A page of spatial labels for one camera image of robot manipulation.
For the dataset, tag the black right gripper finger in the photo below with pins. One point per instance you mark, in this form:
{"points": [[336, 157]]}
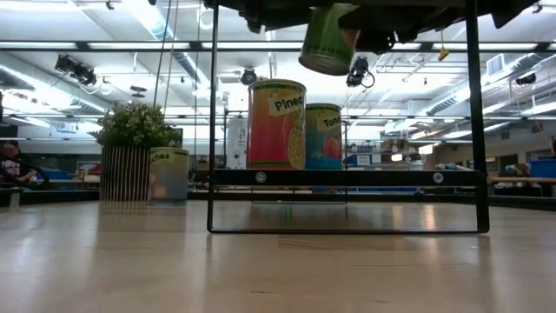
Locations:
{"points": [[354, 24]]}

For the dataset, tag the green labelled can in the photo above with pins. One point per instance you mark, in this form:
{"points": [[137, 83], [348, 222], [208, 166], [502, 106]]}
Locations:
{"points": [[326, 43]]}

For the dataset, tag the teal-blue Tomato can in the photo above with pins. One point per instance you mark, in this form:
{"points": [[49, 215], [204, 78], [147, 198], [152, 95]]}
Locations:
{"points": [[323, 148]]}

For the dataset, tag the orange-red Pineapple can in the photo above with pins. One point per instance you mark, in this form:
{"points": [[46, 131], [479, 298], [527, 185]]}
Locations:
{"points": [[273, 139]]}

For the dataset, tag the yellow-green Peaches can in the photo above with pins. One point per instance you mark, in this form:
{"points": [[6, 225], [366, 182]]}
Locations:
{"points": [[171, 178]]}

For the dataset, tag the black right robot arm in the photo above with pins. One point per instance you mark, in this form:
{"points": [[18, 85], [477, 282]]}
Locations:
{"points": [[478, 6]]}

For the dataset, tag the black-framed wooden shelf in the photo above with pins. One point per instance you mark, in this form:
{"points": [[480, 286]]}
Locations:
{"points": [[347, 178]]}

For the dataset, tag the yellow hanging connector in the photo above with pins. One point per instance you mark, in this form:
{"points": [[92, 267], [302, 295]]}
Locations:
{"points": [[443, 54]]}

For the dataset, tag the ceiling air vent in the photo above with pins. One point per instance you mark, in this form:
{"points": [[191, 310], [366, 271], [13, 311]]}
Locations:
{"points": [[495, 64]]}

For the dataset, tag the round black ceiling fixture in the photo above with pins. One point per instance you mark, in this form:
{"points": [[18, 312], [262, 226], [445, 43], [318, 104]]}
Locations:
{"points": [[249, 77]]}

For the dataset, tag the white cylindrical tank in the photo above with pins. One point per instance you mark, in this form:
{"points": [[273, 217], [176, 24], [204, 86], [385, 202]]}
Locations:
{"points": [[239, 143]]}

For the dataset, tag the blue storage bin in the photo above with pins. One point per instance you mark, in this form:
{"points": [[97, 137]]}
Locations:
{"points": [[543, 167]]}

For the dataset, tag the potted plant, striped pot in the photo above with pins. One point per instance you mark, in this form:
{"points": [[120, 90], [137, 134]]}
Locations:
{"points": [[123, 174]]}

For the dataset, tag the person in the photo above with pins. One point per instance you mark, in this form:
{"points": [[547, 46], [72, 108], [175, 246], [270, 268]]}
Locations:
{"points": [[11, 167]]}

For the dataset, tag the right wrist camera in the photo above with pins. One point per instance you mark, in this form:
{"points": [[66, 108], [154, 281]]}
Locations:
{"points": [[278, 13]]}

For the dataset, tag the black aluminium rig frame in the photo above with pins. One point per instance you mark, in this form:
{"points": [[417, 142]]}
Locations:
{"points": [[391, 197]]}

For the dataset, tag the black ceiling camera cluster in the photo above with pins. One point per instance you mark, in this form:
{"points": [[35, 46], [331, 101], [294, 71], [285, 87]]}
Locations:
{"points": [[76, 69]]}

